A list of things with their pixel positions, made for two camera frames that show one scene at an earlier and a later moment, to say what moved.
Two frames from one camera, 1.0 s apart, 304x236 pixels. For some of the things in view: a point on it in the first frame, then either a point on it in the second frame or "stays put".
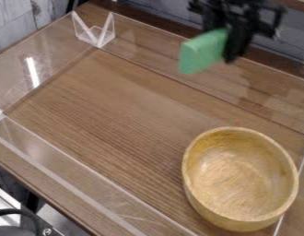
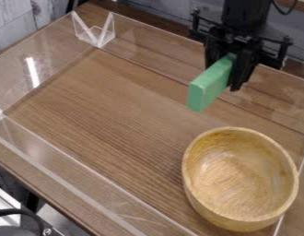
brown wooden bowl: x=239 y=179 stays put
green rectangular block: x=201 y=52 → x=210 y=84
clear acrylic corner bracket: x=95 y=36 stays put
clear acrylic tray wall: x=107 y=206 stays put
